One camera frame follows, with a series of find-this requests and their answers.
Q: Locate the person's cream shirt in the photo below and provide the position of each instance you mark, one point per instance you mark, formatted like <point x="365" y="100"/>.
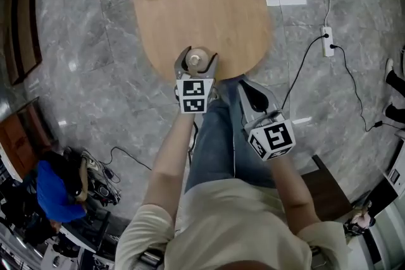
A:
<point x="228" y="227"/>

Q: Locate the person's right forearm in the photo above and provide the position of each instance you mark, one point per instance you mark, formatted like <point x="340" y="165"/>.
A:
<point x="294" y="196"/>

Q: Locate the dark wooden low bench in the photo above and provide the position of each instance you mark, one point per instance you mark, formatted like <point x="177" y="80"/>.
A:
<point x="22" y="19"/>

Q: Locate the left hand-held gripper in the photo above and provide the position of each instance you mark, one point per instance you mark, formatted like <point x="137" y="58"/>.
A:
<point x="193" y="95"/>

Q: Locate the dark brown box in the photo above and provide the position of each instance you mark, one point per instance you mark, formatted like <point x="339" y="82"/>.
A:
<point x="326" y="193"/>

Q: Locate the person's shoe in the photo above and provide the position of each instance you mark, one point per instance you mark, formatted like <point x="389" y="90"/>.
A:
<point x="214" y="94"/>

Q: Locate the wooden coffee table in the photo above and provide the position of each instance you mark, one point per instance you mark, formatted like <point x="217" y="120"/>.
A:
<point x="205" y="12"/>

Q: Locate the long white power strip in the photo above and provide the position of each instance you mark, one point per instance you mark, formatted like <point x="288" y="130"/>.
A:
<point x="327" y="41"/>

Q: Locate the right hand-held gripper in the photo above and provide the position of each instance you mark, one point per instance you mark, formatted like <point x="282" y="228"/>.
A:
<point x="272" y="136"/>

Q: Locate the reddish wooden cabinet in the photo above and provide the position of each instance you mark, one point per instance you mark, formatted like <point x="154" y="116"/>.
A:
<point x="22" y="142"/>

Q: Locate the pale sneaker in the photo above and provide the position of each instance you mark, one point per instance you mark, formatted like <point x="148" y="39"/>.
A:
<point x="92" y="162"/>

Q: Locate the person's left forearm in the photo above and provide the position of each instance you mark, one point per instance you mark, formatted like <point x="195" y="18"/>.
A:
<point x="171" y="164"/>

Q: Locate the person's blue jeans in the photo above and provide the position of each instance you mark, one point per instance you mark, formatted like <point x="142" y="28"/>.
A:
<point x="218" y="142"/>

